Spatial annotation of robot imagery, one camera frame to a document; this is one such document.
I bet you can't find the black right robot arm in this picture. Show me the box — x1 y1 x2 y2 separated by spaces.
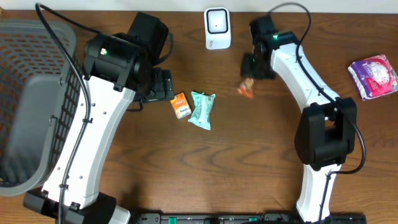
241 16 357 223

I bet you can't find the orange snack bar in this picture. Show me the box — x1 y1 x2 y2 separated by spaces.
238 78 254 99

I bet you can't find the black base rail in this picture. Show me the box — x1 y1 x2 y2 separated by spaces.
129 212 368 224

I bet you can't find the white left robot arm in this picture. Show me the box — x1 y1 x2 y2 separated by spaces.
23 12 174 223

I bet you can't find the teal snack wrapper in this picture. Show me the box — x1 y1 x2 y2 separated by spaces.
188 91 216 131

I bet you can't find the grey plastic basket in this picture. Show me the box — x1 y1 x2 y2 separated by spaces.
1 19 80 196

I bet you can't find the small orange white box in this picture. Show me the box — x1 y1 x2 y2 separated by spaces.
170 93 192 119

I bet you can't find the white barcode scanner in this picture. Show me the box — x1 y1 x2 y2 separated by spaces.
203 7 231 50

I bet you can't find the purple red snack packet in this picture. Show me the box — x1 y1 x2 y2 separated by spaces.
348 55 397 101

